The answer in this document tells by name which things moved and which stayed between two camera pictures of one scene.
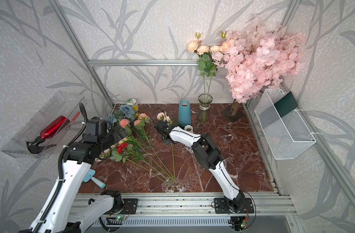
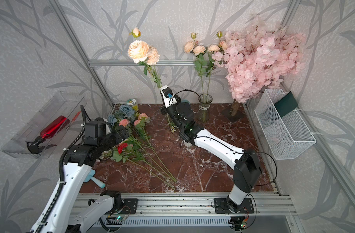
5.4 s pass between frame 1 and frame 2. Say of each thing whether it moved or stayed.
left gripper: stayed
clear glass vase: stayed
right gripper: moved
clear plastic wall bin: stayed
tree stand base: stayed
